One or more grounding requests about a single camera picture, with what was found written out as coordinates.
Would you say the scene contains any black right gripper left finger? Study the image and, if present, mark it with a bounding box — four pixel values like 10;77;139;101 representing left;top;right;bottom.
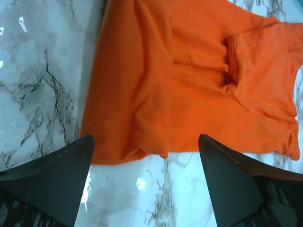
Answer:
0;135;95;227

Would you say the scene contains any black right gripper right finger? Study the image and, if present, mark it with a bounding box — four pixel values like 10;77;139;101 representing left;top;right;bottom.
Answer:
198;134;303;227

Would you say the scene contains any orange t shirt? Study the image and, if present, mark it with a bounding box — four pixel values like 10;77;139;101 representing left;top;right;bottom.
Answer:
80;0;303;165

